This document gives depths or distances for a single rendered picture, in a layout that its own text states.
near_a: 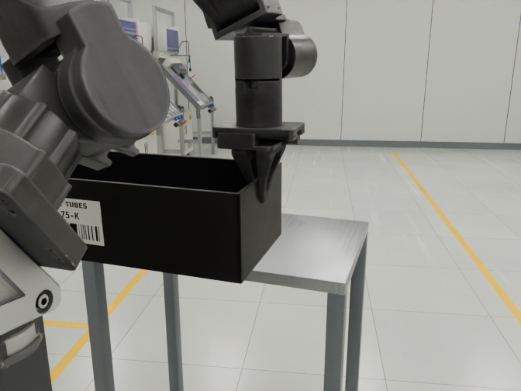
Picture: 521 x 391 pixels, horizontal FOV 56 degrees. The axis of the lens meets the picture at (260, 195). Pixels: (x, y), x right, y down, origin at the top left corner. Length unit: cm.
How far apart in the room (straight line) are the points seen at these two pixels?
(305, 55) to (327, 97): 697
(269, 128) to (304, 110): 705
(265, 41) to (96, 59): 26
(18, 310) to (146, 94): 17
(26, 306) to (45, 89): 14
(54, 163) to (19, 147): 3
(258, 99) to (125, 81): 24
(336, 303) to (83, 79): 88
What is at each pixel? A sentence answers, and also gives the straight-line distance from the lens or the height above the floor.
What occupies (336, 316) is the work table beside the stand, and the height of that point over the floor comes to 72.
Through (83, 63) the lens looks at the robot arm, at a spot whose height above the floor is 127.
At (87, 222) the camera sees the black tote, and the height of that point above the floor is 107.
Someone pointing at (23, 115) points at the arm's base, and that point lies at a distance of 35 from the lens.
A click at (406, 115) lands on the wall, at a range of 773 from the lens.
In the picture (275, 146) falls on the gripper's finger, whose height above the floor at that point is 117.
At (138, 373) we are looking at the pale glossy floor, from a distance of 224.
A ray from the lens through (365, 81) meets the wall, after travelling 762.
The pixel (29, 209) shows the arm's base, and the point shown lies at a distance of 29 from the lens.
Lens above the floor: 127
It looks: 15 degrees down
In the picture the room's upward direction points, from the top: straight up
